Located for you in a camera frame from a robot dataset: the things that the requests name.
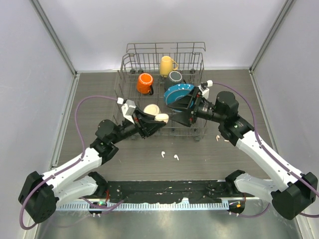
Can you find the blue plate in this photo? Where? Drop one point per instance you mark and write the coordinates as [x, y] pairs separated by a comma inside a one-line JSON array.
[[177, 92]]

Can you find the white charging case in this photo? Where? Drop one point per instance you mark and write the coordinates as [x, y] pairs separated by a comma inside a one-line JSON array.
[[162, 117]]

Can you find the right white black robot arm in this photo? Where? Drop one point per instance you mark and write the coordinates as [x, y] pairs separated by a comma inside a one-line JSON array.
[[290, 191]]

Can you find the grey mug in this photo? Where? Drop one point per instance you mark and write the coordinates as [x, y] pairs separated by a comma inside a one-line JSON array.
[[173, 78]]

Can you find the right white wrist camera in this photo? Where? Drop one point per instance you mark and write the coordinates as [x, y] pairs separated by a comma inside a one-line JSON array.
[[204, 87]]

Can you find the grey wire dish rack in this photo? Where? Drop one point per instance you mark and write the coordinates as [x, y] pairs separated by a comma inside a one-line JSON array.
[[145, 58]]

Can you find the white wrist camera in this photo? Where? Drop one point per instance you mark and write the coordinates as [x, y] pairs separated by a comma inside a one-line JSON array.
[[128, 107], [204, 87]]

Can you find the cream white mug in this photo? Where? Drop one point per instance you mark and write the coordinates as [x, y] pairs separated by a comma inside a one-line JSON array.
[[152, 109]]

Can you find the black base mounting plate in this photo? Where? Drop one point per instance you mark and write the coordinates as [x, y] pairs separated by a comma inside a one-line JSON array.
[[169, 192]]

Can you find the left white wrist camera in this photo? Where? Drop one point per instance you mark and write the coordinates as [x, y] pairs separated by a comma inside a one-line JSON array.
[[128, 107]]

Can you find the white slotted cable duct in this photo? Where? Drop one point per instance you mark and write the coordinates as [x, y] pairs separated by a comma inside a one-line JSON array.
[[184, 205]]

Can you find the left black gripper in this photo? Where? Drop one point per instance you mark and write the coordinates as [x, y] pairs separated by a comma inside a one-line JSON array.
[[146, 124]]

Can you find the yellow mug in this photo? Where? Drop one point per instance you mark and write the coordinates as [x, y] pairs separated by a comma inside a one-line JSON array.
[[167, 64]]

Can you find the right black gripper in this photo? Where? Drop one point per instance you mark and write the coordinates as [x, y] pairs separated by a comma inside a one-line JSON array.
[[189, 116]]

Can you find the orange mug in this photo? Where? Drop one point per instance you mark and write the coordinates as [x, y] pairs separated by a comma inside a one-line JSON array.
[[145, 84]]

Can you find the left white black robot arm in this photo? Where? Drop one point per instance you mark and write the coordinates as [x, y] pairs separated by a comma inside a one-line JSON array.
[[42, 194]]

